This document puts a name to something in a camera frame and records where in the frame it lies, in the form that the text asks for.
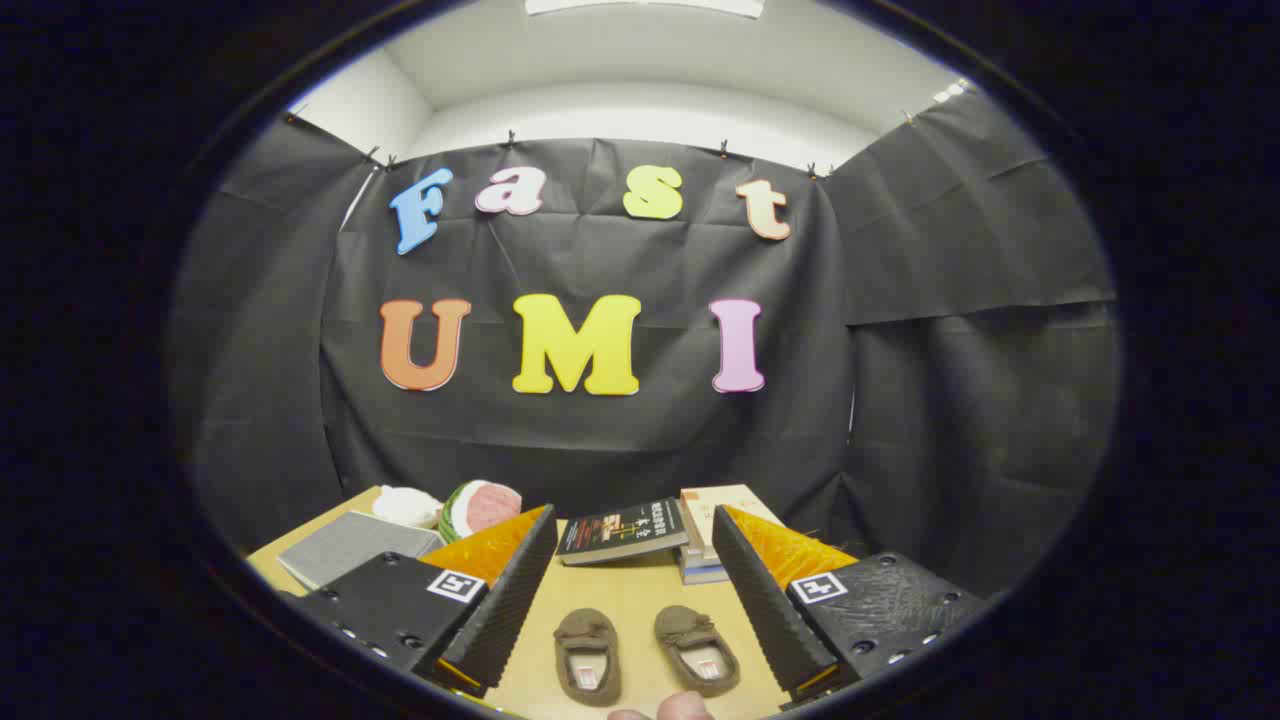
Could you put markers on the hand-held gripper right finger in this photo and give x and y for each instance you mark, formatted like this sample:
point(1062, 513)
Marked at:
point(765, 600)

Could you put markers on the black cover book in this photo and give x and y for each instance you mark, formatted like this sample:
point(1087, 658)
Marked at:
point(620, 528)

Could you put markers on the beige cover book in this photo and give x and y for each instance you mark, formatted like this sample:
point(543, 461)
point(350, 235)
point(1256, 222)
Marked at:
point(715, 505)

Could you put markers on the blue cover book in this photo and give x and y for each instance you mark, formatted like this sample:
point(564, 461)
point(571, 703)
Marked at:
point(703, 576)

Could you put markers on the grey fabric storage box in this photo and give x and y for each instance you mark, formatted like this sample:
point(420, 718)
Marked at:
point(340, 545)

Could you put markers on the watermelon slice plush toy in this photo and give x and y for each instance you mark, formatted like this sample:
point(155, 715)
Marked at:
point(485, 508)

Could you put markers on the small ceiling light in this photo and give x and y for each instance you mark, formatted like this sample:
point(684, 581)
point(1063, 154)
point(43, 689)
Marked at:
point(950, 92)

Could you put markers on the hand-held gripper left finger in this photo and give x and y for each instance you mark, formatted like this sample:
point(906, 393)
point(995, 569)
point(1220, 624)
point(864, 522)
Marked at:
point(505, 600)

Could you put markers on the brown fuzzy shoe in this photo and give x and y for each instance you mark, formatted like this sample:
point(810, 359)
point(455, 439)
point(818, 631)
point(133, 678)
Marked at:
point(685, 625)
point(585, 632)

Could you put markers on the long ceiling light panel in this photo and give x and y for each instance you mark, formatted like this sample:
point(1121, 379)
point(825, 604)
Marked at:
point(645, 6)

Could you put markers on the white cover book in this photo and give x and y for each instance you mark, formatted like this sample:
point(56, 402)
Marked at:
point(695, 558)

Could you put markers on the white plush toy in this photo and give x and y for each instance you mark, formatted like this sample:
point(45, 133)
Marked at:
point(405, 506)

